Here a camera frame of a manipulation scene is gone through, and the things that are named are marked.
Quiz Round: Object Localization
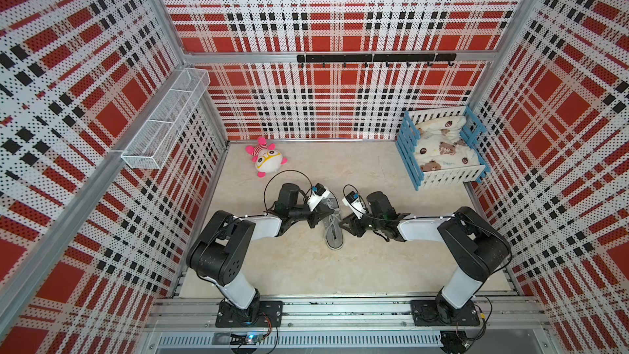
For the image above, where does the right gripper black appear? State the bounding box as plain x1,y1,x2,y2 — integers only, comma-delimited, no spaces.
337,210,383,237

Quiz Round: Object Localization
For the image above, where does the grey shoelace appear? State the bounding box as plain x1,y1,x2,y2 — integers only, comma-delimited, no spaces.
323,196,345,242

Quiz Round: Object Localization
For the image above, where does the grey canvas sneaker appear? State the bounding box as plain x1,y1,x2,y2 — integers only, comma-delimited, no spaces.
323,191,346,251

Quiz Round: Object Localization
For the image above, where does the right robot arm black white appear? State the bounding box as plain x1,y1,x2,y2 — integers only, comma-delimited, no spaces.
340,191,512,326

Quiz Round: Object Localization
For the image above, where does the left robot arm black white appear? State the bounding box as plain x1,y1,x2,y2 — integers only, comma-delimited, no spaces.
186,183,340,328

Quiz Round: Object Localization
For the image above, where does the white pink plush toy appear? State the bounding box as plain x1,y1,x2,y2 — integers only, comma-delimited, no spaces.
245,136,288,178

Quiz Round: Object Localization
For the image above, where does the white printed cloth bundle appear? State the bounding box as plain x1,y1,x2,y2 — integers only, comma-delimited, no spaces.
414,116,480,172

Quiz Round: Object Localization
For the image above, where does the blue white slatted crate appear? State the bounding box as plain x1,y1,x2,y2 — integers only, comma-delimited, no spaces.
396,107,489,190

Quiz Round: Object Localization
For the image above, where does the green circuit board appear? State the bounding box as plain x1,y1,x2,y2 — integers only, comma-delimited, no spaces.
230,334,266,346

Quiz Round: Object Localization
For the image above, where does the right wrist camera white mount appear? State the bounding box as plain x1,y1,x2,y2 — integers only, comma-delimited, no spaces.
342,191,368,220

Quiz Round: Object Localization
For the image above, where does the left camera black cable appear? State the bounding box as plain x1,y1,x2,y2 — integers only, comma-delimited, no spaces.
263,169,315,212

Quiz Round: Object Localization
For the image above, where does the black hook rail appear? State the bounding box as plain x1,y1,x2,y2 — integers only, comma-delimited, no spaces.
296,53,457,65

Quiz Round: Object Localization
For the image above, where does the white wire mesh basket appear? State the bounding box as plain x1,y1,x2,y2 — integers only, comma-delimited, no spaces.
121,68,210,170

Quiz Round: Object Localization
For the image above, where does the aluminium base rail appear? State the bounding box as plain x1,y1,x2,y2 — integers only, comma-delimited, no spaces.
139,293,562,353

